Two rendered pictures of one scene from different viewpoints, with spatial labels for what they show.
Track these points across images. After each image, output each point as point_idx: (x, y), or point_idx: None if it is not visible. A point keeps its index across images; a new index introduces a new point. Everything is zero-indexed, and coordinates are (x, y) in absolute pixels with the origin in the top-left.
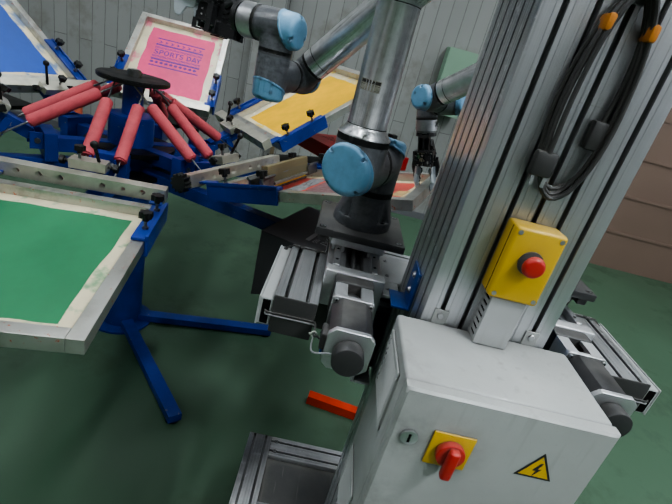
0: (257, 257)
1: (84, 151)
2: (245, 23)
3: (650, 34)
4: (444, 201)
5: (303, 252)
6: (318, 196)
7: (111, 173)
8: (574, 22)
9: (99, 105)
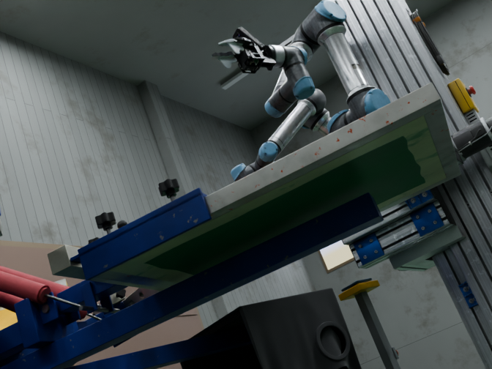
0: (253, 339)
1: (45, 287)
2: (282, 52)
3: (424, 24)
4: None
5: None
6: None
7: (61, 326)
8: (411, 21)
9: None
